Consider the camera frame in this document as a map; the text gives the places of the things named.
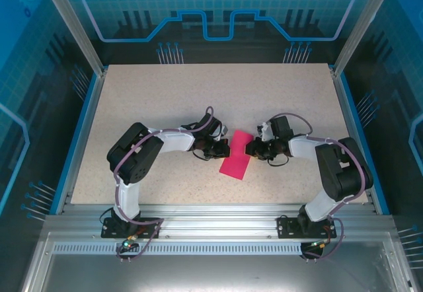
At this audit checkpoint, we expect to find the grey slotted cable duct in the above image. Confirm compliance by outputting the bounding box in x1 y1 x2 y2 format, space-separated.
52 242 364 257

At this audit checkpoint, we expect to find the aluminium side rail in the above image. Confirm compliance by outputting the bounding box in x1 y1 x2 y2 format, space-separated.
62 67 108 213
330 67 379 213

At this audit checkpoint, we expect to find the pink square paper sheet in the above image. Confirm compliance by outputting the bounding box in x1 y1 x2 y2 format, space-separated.
219 129 254 181

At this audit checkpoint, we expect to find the small connector with green light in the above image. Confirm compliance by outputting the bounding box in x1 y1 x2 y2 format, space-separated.
122 235 139 250
309 238 332 250

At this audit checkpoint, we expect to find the thin black cable loop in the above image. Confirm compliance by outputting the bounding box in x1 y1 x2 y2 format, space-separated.
192 149 215 162
266 155 292 168

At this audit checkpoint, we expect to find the blue edge strip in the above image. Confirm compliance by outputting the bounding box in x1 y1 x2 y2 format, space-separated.
338 73 391 215
48 72 99 215

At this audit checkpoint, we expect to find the aluminium cross rail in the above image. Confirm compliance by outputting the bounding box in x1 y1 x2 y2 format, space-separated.
44 202 396 240

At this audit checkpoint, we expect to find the shiny metal tray panel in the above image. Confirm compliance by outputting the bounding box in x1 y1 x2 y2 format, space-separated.
19 232 419 292

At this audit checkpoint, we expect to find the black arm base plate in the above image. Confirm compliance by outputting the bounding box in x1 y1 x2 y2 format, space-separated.
276 215 338 239
101 217 163 239

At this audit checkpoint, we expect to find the aluminium frame post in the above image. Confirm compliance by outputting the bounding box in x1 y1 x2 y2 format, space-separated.
36 0 108 77
331 0 399 77

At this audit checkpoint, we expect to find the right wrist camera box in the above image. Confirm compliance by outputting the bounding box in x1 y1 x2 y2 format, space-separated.
256 122 273 142

